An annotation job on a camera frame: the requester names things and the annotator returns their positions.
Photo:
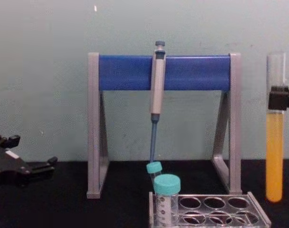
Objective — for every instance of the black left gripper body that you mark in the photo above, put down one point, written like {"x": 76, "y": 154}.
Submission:
{"x": 9, "y": 164}

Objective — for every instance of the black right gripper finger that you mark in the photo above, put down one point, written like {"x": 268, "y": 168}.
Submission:
{"x": 278, "y": 98}

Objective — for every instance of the clear plastic tube rack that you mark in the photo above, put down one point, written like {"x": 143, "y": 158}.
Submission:
{"x": 213, "y": 209}

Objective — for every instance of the glass test tube orange liquid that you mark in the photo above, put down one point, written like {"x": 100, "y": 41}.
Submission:
{"x": 274, "y": 154}

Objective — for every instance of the black table cloth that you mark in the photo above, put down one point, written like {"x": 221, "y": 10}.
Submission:
{"x": 63, "y": 209}

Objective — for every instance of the plain pale wall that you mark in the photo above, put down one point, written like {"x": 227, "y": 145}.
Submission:
{"x": 51, "y": 83}

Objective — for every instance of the small tube with teal cap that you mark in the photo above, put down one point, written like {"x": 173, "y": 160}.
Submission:
{"x": 154, "y": 168}

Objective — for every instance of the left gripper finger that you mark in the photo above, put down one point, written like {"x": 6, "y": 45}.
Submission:
{"x": 43, "y": 168}
{"x": 11, "y": 142}

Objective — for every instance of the grey pipette stand blue bar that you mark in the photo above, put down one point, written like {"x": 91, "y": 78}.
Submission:
{"x": 135, "y": 72}

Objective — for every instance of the grey pipette with blue tip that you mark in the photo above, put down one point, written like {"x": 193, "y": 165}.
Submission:
{"x": 157, "y": 95}

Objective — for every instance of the large tube with teal cap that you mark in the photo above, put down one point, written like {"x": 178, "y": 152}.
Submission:
{"x": 167, "y": 186}

